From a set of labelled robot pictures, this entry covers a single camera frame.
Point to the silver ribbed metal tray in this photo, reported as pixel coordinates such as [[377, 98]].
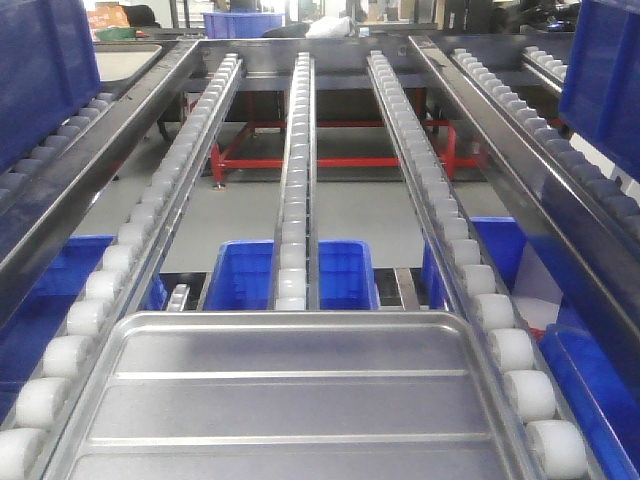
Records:
[[325, 395]]

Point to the grey tray far left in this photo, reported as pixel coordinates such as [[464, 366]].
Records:
[[123, 60]]

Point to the blue bin below centre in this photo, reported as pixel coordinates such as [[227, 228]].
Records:
[[242, 274]]

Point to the blue crate in background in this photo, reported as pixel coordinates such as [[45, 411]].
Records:
[[240, 25]]

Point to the left steel divider beam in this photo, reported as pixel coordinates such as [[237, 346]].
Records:
[[53, 201]]

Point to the steel divider beam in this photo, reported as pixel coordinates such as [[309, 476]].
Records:
[[593, 259], [53, 201]]

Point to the blue bin lower right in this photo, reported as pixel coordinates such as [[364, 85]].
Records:
[[526, 291]]

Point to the right steel divider beam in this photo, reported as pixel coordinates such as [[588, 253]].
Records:
[[593, 259]]

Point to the blue bin upper right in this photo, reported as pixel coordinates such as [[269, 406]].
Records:
[[600, 96]]

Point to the blue bin lower left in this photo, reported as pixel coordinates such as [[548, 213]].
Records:
[[45, 295]]

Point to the blue bin upper left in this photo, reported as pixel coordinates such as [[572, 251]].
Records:
[[48, 71]]

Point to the red metal floor frame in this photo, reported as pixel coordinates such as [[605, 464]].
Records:
[[224, 159]]

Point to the right white roller rail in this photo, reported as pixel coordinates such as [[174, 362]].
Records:
[[538, 433]]

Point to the far right roller rail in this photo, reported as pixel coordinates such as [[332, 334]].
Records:
[[618, 205]]

